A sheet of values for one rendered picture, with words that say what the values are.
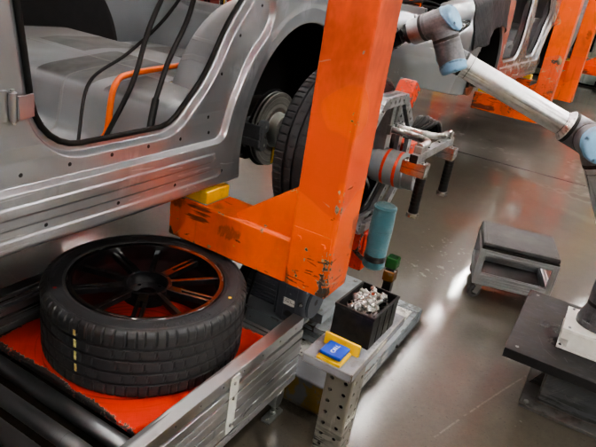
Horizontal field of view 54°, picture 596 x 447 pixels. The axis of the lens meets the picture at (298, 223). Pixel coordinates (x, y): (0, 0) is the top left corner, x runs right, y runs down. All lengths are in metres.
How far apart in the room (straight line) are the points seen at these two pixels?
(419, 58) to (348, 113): 3.11
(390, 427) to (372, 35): 1.41
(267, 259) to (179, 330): 0.44
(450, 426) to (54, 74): 2.03
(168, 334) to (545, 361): 1.41
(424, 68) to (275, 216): 3.07
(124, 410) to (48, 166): 0.73
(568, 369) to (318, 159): 1.25
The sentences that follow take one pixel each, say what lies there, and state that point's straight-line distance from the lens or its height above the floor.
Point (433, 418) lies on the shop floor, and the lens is 2.46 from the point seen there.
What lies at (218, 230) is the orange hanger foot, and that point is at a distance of 2.12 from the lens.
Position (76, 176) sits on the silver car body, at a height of 0.91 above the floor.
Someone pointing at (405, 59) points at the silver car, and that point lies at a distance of 4.83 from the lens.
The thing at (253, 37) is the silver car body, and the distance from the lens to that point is 2.17.
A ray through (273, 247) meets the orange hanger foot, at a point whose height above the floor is 0.63.
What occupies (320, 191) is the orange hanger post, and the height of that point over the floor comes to 0.88.
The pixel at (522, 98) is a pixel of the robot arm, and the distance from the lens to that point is 2.27.
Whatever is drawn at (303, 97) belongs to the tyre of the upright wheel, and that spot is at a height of 1.08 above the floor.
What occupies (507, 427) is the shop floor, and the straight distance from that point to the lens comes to 2.56.
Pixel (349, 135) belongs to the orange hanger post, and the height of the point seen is 1.08.
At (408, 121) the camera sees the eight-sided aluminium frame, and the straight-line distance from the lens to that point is 2.47.
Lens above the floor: 1.50
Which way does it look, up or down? 23 degrees down
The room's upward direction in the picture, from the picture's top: 9 degrees clockwise
